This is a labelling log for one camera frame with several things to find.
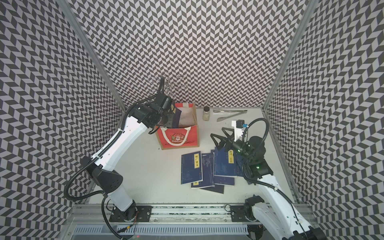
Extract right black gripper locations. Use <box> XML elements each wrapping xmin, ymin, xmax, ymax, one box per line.
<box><xmin>210</xmin><ymin>127</ymin><xmax>253</xmax><ymax>162</ymax></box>

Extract blue book sideways yellow label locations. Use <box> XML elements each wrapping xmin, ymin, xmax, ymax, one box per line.
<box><xmin>171</xmin><ymin>108</ymin><xmax>182</xmax><ymax>128</ymax></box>

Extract red burlap canvas bag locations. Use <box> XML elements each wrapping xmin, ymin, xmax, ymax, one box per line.
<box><xmin>156</xmin><ymin>103</ymin><xmax>200</xmax><ymax>150</ymax></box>

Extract blue book map cover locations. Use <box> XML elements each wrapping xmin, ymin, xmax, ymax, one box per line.
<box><xmin>191</xmin><ymin>153</ymin><xmax>215</xmax><ymax>189</ymax></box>

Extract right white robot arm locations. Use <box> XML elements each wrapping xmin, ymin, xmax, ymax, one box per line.
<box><xmin>210</xmin><ymin>118</ymin><xmax>327</xmax><ymax>240</ymax></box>

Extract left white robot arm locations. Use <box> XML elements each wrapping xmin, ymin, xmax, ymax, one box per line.
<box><xmin>64</xmin><ymin>90</ymin><xmax>180</xmax><ymax>221</ymax></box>

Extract metal tongs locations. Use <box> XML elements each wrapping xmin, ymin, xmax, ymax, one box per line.
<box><xmin>213</xmin><ymin>110</ymin><xmax>248</xmax><ymax>122</ymax></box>

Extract small glass jar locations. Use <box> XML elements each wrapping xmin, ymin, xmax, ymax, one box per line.
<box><xmin>203</xmin><ymin>106</ymin><xmax>210</xmax><ymax>121</ymax></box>

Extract dark blue bottom book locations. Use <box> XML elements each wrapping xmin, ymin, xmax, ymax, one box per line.
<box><xmin>202</xmin><ymin>185</ymin><xmax>225</xmax><ymax>194</ymax></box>

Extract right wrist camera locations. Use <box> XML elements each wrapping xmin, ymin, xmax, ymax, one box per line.
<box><xmin>232</xmin><ymin>120</ymin><xmax>248</xmax><ymax>141</ymax></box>

